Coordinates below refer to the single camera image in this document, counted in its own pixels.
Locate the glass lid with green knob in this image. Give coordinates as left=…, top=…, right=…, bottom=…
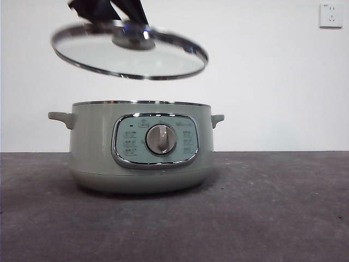
left=51, top=20, right=209, bottom=81

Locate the white wall socket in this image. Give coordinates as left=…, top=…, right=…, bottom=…
left=318, top=3, right=344, bottom=29

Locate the pale green electric pot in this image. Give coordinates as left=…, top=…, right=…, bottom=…
left=47, top=100, right=225, bottom=195

